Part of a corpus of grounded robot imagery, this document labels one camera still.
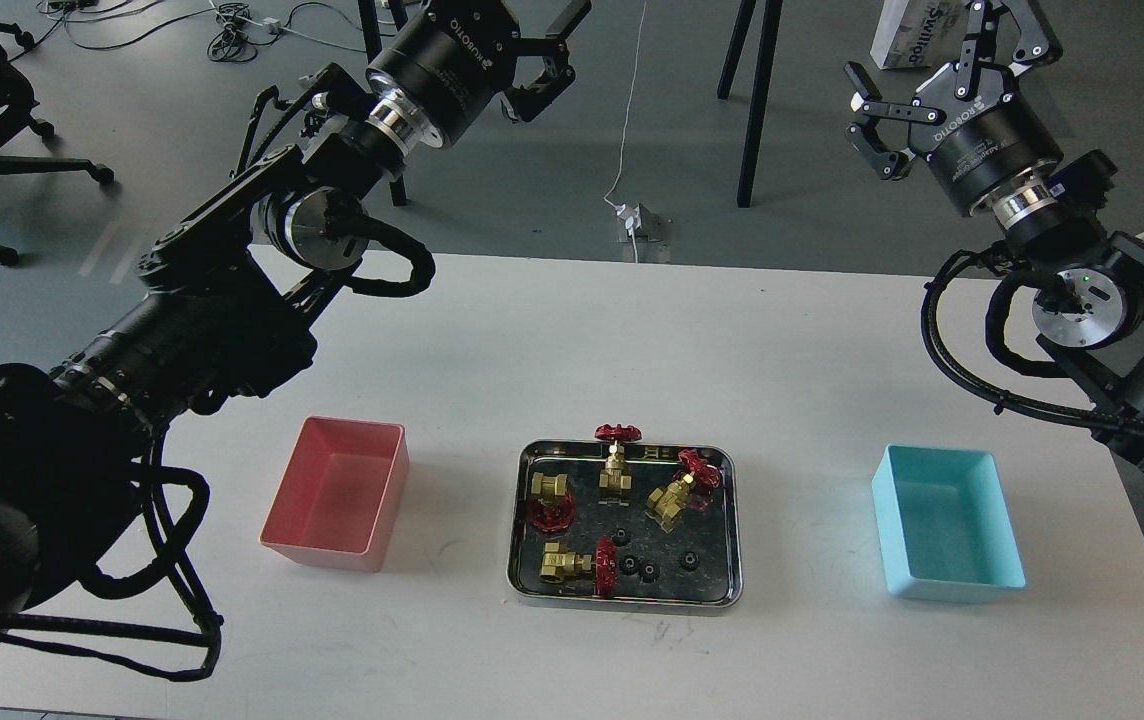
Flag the black floor cables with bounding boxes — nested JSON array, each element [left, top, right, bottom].
[[37, 0, 493, 64]]

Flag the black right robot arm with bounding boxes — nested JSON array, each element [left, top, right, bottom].
[[843, 1, 1144, 473]]

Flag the white power adapter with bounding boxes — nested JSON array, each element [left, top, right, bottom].
[[615, 204, 665, 243]]

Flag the pink plastic box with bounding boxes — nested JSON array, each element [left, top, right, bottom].
[[260, 416, 410, 573]]

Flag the brass valve upright red handle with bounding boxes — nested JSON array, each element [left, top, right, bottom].
[[595, 424, 642, 503]]

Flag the white cable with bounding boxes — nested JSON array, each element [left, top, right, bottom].
[[604, 0, 651, 263]]

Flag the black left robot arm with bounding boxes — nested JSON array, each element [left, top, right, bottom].
[[0, 1, 591, 682]]

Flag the brass valve red handle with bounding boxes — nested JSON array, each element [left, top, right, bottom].
[[537, 536, 619, 600], [595, 424, 642, 503], [527, 470, 577, 535], [648, 448, 722, 532]]

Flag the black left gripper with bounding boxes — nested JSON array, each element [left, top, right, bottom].
[[367, 0, 591, 149]]

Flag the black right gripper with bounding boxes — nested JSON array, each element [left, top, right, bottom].
[[843, 1, 1064, 217]]

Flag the blue plastic box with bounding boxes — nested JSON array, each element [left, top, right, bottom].
[[872, 445, 1026, 603]]

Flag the metal tray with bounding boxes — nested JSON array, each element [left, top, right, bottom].
[[507, 440, 744, 611]]

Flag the white cardboard box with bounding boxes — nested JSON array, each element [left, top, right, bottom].
[[869, 1, 971, 70]]

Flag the brass valve front red handle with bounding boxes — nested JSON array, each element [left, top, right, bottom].
[[537, 536, 619, 600]]

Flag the brass valve tilted red handle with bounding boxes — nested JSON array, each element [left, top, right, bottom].
[[648, 448, 722, 532]]

